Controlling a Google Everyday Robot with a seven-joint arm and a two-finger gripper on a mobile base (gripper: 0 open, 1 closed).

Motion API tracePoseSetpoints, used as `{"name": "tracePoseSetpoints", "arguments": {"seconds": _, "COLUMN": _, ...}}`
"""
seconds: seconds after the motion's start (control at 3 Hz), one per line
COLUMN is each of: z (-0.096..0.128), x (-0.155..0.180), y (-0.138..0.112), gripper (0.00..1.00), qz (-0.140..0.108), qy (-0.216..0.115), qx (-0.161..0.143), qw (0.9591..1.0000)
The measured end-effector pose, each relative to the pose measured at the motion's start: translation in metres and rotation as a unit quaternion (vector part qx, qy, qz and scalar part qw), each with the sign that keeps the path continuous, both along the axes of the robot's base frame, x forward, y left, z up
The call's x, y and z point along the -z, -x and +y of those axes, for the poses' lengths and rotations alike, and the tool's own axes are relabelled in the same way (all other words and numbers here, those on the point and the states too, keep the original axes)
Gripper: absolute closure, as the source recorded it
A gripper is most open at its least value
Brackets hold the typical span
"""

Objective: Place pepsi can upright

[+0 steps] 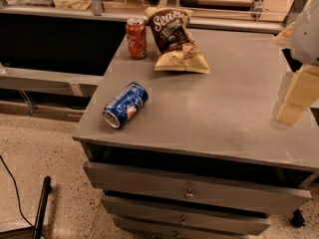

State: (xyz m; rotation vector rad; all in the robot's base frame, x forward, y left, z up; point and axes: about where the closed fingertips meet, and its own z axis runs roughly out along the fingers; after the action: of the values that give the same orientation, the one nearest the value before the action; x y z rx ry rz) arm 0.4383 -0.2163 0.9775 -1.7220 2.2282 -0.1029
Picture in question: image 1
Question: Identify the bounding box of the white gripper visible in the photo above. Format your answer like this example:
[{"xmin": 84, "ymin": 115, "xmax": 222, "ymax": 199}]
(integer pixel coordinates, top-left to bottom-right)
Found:
[{"xmin": 272, "ymin": 0, "xmax": 319, "ymax": 125}]

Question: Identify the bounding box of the blue pepsi can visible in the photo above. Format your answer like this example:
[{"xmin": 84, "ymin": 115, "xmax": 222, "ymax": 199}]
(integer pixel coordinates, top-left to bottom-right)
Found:
[{"xmin": 103, "ymin": 82, "xmax": 149, "ymax": 128}]

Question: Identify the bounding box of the orange soda can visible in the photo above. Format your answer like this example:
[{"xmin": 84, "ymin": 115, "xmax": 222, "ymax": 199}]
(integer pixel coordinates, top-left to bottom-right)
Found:
[{"xmin": 126, "ymin": 18, "xmax": 147, "ymax": 60}]

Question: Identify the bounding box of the brown and tan chip bag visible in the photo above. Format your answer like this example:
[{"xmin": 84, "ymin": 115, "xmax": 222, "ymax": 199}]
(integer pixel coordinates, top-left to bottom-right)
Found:
[{"xmin": 145, "ymin": 7, "xmax": 210, "ymax": 74}]

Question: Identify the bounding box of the grey drawer cabinet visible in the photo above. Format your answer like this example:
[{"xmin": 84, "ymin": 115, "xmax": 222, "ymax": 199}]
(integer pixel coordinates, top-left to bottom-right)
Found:
[{"xmin": 72, "ymin": 28, "xmax": 319, "ymax": 239}]

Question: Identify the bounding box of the black caster wheel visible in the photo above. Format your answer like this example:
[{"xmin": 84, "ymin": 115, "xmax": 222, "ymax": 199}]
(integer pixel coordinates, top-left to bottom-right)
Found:
[{"xmin": 291, "ymin": 209, "xmax": 305, "ymax": 228}]

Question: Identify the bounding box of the top grey drawer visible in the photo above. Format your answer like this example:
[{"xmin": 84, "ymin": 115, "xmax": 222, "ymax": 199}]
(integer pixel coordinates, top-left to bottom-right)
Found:
[{"xmin": 84, "ymin": 161, "xmax": 311, "ymax": 215}]

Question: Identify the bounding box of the grey drawer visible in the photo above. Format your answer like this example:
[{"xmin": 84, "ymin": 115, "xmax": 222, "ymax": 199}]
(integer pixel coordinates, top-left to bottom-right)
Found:
[
  {"xmin": 102, "ymin": 195, "xmax": 271, "ymax": 236},
  {"xmin": 84, "ymin": 161, "xmax": 311, "ymax": 215},
  {"xmin": 114, "ymin": 216, "xmax": 253, "ymax": 239}
]

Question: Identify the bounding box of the middle grey drawer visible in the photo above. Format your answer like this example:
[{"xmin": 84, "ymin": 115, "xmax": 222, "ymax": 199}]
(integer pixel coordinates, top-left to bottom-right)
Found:
[{"xmin": 102, "ymin": 195, "xmax": 271, "ymax": 236}]

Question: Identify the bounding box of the bottom grey drawer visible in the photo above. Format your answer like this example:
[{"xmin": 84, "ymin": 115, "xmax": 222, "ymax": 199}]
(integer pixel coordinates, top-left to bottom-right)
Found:
[{"xmin": 114, "ymin": 216, "xmax": 253, "ymax": 239}]

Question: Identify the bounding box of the black pole on floor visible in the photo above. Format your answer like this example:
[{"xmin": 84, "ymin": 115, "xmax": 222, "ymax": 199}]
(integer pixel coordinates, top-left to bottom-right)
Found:
[{"xmin": 32, "ymin": 176, "xmax": 52, "ymax": 239}]

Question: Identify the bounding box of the grey metal counter frame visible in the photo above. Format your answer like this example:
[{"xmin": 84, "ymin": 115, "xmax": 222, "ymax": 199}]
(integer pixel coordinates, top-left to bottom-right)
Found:
[{"xmin": 1, "ymin": 0, "xmax": 312, "ymax": 33}]

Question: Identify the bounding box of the grey metal shelf rail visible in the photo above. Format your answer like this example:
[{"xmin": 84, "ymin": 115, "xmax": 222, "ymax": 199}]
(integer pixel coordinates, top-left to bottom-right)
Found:
[{"xmin": 0, "ymin": 66, "xmax": 103, "ymax": 121}]

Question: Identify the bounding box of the black cable on floor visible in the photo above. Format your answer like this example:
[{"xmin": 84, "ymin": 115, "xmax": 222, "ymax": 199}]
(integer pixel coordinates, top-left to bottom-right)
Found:
[{"xmin": 0, "ymin": 154, "xmax": 48, "ymax": 239}]

